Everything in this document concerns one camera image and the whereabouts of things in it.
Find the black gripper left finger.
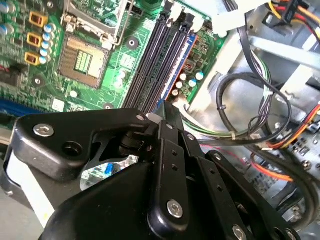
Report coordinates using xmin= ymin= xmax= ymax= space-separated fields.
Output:
xmin=0 ymin=101 xmax=192 ymax=238

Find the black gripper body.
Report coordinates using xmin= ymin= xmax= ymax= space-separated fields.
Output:
xmin=44 ymin=161 xmax=216 ymax=240

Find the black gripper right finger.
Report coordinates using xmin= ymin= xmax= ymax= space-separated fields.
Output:
xmin=171 ymin=104 xmax=302 ymax=240

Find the blue RAM stick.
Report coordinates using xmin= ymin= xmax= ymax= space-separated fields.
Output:
xmin=156 ymin=32 xmax=200 ymax=106

